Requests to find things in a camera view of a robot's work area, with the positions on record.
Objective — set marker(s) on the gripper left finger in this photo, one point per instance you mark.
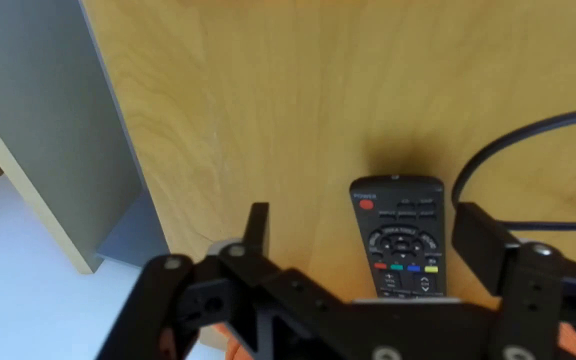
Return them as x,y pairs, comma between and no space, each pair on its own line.
228,285

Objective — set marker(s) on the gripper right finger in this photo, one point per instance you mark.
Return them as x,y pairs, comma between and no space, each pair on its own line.
513,265

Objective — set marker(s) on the black remote control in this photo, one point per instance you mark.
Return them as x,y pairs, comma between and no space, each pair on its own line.
400,235

